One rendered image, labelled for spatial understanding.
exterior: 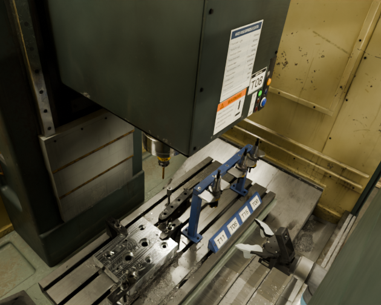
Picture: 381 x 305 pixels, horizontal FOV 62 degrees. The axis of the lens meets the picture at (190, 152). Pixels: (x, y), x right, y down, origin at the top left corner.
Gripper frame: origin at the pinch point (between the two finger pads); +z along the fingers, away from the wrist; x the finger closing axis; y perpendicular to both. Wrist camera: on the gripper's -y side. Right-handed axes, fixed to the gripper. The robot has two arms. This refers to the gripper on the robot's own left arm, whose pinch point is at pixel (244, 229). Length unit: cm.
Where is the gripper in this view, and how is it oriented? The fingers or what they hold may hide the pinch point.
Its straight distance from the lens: 118.3
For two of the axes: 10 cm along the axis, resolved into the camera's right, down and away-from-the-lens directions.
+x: 5.8, -4.6, 6.7
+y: -0.9, 7.9, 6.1
